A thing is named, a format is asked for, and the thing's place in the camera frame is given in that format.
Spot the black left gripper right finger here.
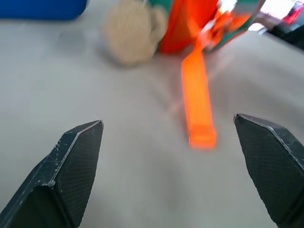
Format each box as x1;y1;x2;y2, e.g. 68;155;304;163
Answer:
233;113;304;228

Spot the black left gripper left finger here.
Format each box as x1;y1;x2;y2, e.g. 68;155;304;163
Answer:
0;120;105;228

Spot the dark object with pink label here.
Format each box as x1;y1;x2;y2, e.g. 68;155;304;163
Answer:
256;0;304;50

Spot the orange and green toy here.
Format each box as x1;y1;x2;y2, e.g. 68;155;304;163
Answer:
144;0;265;150

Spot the beige knitted plush toy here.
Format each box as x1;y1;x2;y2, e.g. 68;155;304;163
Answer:
100;1;167;68

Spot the blue container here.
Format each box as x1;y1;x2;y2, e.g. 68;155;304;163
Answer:
0;0;89;21

